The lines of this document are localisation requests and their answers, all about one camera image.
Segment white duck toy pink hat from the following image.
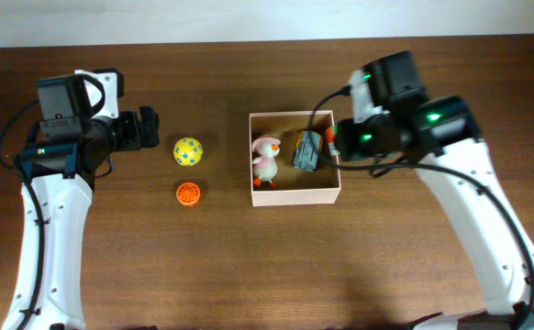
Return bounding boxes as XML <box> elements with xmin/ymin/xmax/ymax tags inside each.
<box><xmin>251</xmin><ymin>137</ymin><xmax>281</xmax><ymax>190</ymax></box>

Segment beige open cardboard box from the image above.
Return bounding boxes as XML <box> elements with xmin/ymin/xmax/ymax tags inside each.
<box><xmin>249</xmin><ymin>110</ymin><xmax>342</xmax><ymax>207</ymax></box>

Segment multicolour puzzle cube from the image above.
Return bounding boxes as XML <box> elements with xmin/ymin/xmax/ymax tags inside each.
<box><xmin>325</xmin><ymin>125</ymin><xmax>340</xmax><ymax>157</ymax></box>

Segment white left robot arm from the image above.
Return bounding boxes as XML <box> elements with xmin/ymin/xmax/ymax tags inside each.
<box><xmin>3</xmin><ymin>68</ymin><xmax>160</xmax><ymax>329</ymax></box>

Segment yellow ball blue letters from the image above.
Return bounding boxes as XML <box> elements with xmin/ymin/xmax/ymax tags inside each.
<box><xmin>172</xmin><ymin>137</ymin><xmax>204</xmax><ymax>167</ymax></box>

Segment orange lattice ball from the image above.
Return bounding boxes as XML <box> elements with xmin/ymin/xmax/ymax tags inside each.
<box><xmin>175</xmin><ymin>181</ymin><xmax>201</xmax><ymax>206</ymax></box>

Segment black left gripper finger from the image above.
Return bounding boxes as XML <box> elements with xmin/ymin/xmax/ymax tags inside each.
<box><xmin>139</xmin><ymin>126</ymin><xmax>160</xmax><ymax>148</ymax></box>
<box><xmin>139</xmin><ymin>106</ymin><xmax>160</xmax><ymax>125</ymax></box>

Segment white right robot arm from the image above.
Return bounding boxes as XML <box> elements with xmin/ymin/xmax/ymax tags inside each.
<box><xmin>328</xmin><ymin>51</ymin><xmax>534</xmax><ymax>329</ymax></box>

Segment yellow and grey toy truck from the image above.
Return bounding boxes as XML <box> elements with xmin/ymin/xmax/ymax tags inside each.
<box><xmin>292</xmin><ymin>130</ymin><xmax>323</xmax><ymax>172</ymax></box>

